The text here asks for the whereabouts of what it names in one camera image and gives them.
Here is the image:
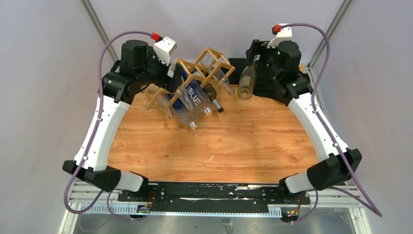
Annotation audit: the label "wooden lattice wine rack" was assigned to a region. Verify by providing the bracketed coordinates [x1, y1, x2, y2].
[140, 46, 236, 111]

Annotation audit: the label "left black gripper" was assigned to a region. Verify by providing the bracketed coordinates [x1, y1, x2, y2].
[136, 46, 182, 92]

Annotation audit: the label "clear bottle gold black label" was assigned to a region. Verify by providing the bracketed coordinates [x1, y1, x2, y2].
[238, 56, 257, 100]

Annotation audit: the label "blue BLU labelled bottle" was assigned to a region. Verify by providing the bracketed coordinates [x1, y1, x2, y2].
[178, 70, 212, 116]

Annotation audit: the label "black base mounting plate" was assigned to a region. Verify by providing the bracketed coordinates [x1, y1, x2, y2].
[117, 181, 310, 214]

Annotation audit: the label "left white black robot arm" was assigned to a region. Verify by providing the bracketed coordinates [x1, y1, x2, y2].
[62, 37, 182, 201]

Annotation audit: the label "dark bottle grey cap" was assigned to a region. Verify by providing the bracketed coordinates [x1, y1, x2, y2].
[203, 83, 224, 113]

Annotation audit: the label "clear bottle white label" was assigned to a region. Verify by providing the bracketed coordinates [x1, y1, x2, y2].
[148, 84, 174, 118]

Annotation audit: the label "clear square bottle silver cap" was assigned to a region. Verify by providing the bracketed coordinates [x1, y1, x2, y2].
[172, 98, 198, 130]

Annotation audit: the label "aluminium frame rails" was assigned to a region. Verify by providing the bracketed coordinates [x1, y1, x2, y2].
[69, 181, 361, 218]

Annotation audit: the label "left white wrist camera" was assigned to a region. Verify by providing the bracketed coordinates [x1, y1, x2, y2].
[153, 37, 177, 66]

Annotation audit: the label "black cloth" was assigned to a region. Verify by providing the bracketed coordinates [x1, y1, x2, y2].
[228, 57, 311, 106]

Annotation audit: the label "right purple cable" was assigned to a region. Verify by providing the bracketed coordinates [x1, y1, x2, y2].
[272, 22, 383, 223]

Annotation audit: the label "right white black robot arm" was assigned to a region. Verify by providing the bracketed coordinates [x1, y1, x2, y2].
[246, 39, 362, 204]

